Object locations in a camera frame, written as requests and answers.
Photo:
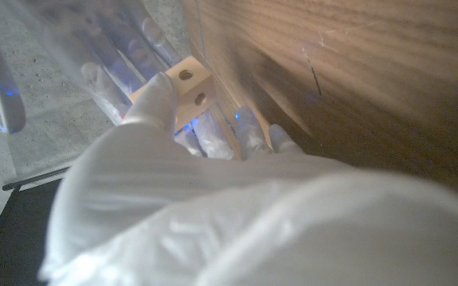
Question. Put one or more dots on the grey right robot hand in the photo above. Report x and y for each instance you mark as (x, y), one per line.
(94, 51)

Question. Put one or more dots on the wooden block with holes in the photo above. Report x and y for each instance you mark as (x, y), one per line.
(193, 93)

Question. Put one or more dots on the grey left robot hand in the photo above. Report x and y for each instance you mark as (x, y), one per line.
(233, 222)

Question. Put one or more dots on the black backdrop stand pole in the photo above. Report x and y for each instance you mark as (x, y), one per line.
(36, 178)

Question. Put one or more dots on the black backdrop curtain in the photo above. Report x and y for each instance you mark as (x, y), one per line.
(14, 242)

